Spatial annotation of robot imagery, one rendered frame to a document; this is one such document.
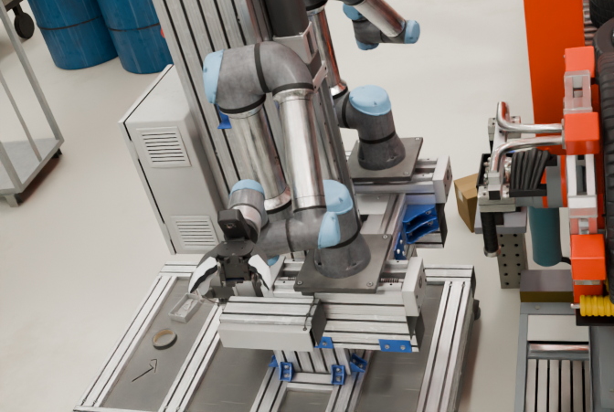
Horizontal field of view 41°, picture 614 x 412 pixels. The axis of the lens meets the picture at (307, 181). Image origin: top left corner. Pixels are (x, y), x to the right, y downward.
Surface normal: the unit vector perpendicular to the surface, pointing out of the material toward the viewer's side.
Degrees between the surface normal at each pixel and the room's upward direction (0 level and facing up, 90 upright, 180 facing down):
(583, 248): 0
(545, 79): 90
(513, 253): 90
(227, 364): 0
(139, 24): 90
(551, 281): 0
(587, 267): 90
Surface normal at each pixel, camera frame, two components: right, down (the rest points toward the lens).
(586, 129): -0.33, -0.34
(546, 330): -0.22, -0.82
